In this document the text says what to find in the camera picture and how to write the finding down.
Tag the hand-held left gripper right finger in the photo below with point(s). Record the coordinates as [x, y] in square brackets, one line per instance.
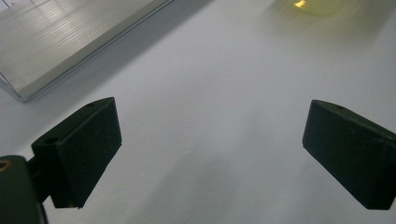
[355, 155]

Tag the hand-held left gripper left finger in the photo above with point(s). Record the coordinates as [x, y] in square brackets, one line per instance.
[81, 155]

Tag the green round plastic container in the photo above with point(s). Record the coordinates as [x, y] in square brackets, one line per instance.
[320, 6]

